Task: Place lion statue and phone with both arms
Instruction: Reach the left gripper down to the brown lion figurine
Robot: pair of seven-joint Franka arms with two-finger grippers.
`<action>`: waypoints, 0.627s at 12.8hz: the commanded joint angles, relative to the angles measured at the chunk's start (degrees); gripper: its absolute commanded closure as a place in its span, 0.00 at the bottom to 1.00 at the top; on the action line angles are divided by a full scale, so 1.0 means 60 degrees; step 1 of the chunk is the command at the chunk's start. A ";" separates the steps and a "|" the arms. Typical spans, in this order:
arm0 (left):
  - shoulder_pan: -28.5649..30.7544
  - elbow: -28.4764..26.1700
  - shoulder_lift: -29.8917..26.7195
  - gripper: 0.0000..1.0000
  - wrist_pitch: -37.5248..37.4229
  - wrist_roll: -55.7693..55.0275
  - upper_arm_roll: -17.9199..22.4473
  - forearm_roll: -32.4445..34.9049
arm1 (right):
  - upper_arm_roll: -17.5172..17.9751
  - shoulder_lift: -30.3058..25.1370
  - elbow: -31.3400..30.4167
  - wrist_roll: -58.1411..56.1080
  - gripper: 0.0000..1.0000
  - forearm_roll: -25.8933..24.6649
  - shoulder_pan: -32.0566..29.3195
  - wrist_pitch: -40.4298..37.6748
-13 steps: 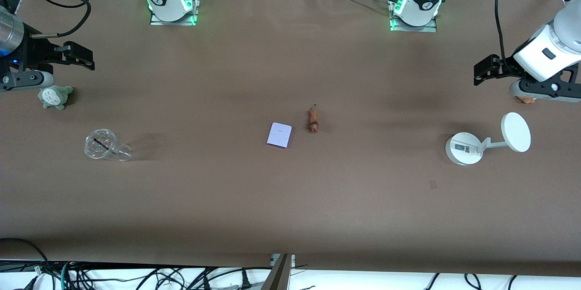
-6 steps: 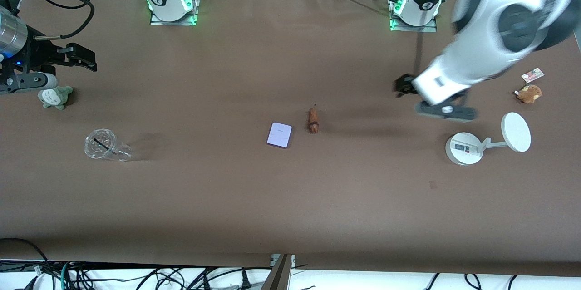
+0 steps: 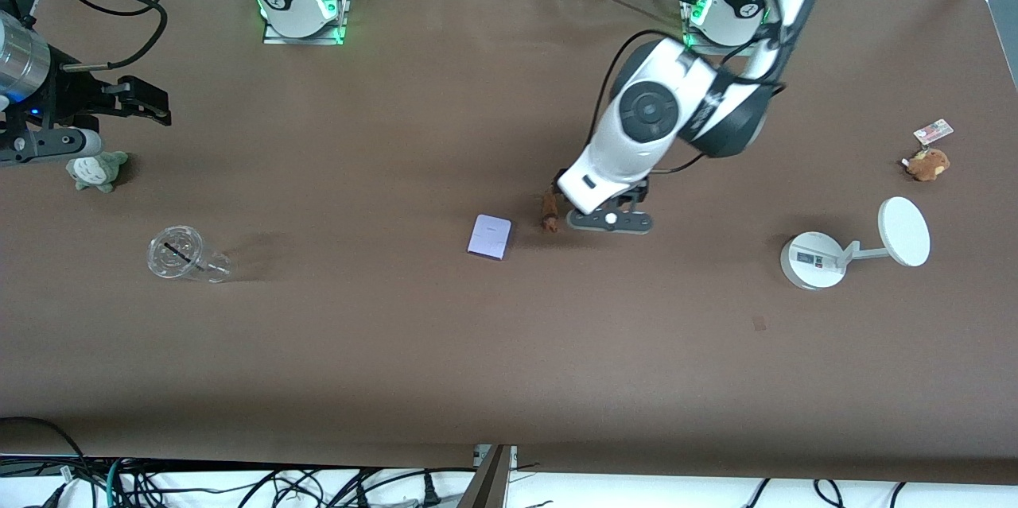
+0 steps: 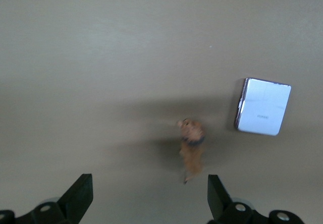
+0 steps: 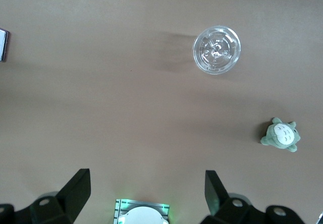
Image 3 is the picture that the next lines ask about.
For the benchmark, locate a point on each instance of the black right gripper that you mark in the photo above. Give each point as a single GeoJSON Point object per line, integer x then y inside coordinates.
{"type": "Point", "coordinates": [78, 97]}

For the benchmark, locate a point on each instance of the white metal bracket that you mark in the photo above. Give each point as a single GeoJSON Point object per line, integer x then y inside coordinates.
{"type": "Point", "coordinates": [509, 454]}

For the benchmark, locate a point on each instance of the black straw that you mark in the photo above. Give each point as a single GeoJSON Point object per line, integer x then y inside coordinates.
{"type": "Point", "coordinates": [176, 251]}

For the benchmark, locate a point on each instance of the white desk lamp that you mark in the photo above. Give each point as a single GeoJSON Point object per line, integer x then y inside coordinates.
{"type": "Point", "coordinates": [811, 261]}

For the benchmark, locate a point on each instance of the brown table cover mat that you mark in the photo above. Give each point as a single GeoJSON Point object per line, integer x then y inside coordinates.
{"type": "Point", "coordinates": [509, 349]}

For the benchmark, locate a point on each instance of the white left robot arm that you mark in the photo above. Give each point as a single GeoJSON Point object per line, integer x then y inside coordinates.
{"type": "Point", "coordinates": [652, 110]}

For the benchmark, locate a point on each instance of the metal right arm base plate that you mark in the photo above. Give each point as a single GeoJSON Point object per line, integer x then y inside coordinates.
{"type": "Point", "coordinates": [318, 39]}

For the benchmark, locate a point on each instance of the pink white tag card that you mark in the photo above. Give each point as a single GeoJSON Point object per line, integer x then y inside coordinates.
{"type": "Point", "coordinates": [933, 130]}

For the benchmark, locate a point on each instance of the brown lion statue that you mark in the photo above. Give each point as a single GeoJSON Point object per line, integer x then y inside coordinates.
{"type": "Point", "coordinates": [549, 214]}

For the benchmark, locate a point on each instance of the black power plug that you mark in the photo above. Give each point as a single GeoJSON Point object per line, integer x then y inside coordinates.
{"type": "Point", "coordinates": [430, 496]}

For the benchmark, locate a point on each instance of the aluminium profile beam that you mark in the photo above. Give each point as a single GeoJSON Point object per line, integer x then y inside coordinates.
{"type": "Point", "coordinates": [485, 484]}

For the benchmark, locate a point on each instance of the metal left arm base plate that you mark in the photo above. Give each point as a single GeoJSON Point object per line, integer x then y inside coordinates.
{"type": "Point", "coordinates": [736, 49]}

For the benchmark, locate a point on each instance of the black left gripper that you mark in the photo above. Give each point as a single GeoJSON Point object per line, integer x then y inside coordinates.
{"type": "Point", "coordinates": [640, 192]}

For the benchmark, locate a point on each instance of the grey-green plush toy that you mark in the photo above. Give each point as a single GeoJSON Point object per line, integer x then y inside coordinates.
{"type": "Point", "coordinates": [99, 174]}

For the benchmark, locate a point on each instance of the lilac folding phone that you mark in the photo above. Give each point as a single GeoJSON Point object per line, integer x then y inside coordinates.
{"type": "Point", "coordinates": [489, 238]}

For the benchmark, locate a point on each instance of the clear plastic cup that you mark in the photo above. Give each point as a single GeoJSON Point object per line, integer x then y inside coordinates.
{"type": "Point", "coordinates": [187, 269]}

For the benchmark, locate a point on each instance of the brown plush toy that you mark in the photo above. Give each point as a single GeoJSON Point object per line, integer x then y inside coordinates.
{"type": "Point", "coordinates": [929, 164]}

